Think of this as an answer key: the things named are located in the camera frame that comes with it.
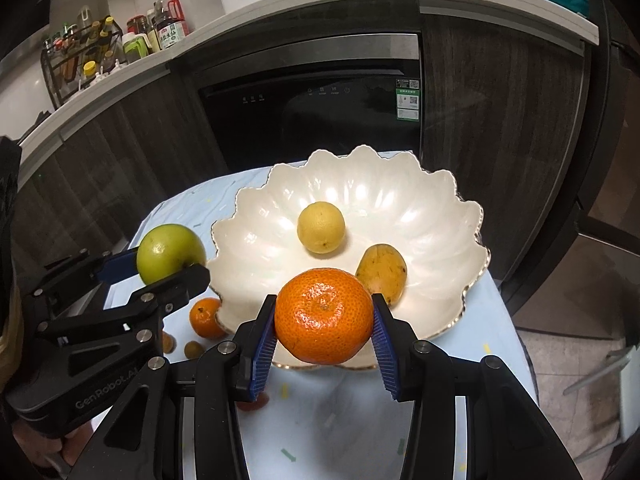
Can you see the green labelled white bottle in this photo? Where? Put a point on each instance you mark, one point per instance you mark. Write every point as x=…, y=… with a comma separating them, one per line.
x=135, y=47

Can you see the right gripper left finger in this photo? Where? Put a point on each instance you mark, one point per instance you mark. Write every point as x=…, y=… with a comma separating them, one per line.
x=257, y=341

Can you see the large soy sauce bottle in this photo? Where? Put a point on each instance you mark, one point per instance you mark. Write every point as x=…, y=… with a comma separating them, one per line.
x=170, y=23

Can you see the green apple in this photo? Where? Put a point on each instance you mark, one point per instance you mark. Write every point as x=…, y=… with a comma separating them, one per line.
x=167, y=250

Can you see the left human hand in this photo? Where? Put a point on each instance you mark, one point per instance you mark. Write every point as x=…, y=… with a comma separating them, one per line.
x=37, y=447

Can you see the black spice rack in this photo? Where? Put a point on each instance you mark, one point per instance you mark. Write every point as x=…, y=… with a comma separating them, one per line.
x=64, y=56

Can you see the yellow lemon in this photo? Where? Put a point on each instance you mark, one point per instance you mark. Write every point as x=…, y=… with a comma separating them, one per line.
x=321, y=228

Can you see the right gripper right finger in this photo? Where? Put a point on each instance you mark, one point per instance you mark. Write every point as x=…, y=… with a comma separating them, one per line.
x=393, y=343

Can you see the brown longan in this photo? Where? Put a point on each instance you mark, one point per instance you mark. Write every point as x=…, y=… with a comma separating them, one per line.
x=193, y=350
x=168, y=343

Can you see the white scalloped fruit bowl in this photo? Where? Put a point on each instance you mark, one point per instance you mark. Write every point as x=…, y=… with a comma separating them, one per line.
x=384, y=200

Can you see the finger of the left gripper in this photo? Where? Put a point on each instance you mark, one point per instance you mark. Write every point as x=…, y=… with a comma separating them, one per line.
x=147, y=307
x=72, y=277

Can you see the large orange mandarin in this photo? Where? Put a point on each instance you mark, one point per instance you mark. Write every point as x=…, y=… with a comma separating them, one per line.
x=323, y=316

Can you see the black built-in dishwasher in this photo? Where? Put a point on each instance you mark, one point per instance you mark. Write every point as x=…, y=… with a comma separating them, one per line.
x=334, y=93

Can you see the large red grape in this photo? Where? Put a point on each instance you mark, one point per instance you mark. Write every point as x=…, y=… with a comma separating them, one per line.
x=260, y=402

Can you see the yellow mango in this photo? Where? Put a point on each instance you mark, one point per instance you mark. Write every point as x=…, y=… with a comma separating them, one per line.
x=382, y=270

